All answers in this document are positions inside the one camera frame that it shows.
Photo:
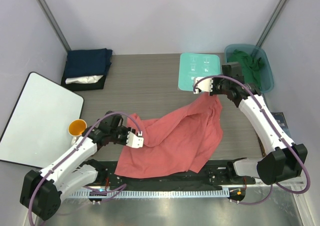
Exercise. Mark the green t shirt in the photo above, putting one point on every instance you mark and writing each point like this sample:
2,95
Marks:
250,66

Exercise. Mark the right aluminium corner post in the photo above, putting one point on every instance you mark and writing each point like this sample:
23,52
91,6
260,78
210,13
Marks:
280,6

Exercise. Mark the white board black rim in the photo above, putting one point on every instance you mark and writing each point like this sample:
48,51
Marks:
36,133

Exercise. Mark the navy folded t shirt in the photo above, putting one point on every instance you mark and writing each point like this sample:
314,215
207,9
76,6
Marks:
81,63

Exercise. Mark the nineteen eighty-four book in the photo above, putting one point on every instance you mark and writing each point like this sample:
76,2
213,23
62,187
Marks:
281,120

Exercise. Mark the pink t shirt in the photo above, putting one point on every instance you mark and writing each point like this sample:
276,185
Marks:
183,140

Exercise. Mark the left aluminium corner post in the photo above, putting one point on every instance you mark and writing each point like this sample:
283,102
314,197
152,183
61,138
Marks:
54,24

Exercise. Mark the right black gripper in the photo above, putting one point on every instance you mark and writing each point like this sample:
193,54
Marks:
214,92

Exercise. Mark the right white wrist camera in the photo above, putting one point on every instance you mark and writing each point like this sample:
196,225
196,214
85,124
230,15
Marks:
202,84

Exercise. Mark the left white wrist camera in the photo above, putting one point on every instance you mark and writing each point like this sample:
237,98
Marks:
134,141

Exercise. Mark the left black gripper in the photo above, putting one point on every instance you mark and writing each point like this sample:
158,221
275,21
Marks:
126,130

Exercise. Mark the white slotted cable duct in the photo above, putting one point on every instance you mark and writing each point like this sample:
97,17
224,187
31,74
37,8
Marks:
87,194

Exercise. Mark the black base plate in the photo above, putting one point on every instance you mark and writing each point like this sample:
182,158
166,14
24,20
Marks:
212,176

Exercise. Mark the white mug orange inside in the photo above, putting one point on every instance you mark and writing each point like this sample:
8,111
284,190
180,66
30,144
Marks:
76,128

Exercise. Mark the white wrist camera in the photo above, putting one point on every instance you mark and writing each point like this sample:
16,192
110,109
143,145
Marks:
134,141
202,84

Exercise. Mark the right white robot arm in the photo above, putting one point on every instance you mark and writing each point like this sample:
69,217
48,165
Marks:
244,96

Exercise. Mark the teal cutting board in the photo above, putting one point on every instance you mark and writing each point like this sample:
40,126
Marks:
194,65

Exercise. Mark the teal plastic basin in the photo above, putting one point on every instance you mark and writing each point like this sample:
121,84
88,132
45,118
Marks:
267,81

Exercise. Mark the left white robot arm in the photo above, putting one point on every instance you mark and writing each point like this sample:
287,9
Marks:
44,191

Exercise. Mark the aluminium corner post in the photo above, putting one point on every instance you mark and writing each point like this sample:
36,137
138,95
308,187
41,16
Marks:
54,24
280,6

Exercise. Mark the black folded t shirt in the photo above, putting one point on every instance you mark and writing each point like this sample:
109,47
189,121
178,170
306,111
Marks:
82,85

